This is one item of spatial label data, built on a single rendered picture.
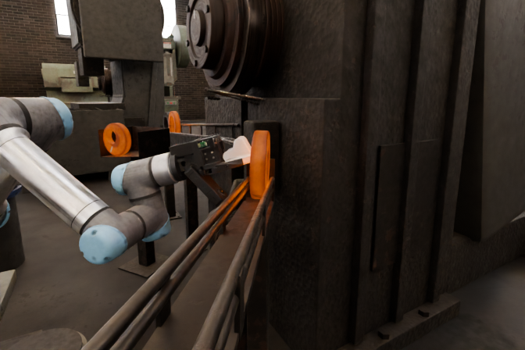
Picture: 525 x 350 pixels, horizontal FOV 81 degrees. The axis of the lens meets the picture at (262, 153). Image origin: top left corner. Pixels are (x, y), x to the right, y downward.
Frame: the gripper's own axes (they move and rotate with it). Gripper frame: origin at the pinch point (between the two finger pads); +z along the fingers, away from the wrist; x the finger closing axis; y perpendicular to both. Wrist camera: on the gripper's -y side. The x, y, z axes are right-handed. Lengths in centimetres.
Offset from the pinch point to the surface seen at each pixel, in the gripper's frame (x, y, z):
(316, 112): 17.3, 5.3, 15.7
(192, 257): -38.5, -2.7, -4.3
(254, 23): 31.9, 35.4, 3.9
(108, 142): 72, 11, -81
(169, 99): 807, 82, -336
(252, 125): 26.3, 5.4, -3.8
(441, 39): 43, 17, 61
